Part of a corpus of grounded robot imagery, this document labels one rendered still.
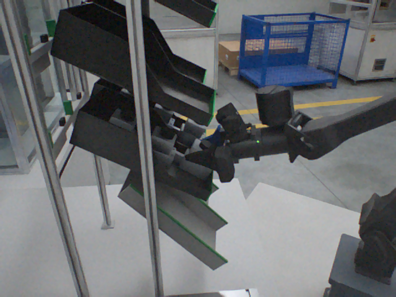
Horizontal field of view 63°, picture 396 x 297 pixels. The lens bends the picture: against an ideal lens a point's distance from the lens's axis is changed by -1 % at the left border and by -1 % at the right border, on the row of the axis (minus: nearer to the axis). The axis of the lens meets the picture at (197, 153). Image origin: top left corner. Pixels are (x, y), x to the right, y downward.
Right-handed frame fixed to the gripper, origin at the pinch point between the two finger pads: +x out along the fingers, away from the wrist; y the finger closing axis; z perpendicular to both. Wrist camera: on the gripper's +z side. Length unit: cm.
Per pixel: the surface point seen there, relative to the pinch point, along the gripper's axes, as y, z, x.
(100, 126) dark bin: 10.1, 12.1, 14.4
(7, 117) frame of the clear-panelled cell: -39, 6, 79
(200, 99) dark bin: -0.9, 10.3, -1.8
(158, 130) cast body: 2.7, 6.8, 7.2
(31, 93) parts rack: 16.9, 21.2, 19.3
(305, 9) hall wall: -958, -65, -129
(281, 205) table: -37, -43, -13
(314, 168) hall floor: -209, -131, -41
